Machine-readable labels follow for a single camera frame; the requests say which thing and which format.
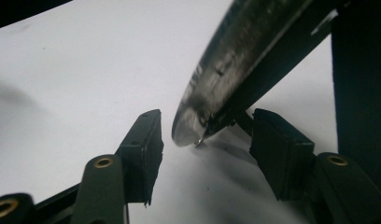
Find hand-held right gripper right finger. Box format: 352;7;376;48
248;107;381;224

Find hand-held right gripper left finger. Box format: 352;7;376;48
70;108;165;224

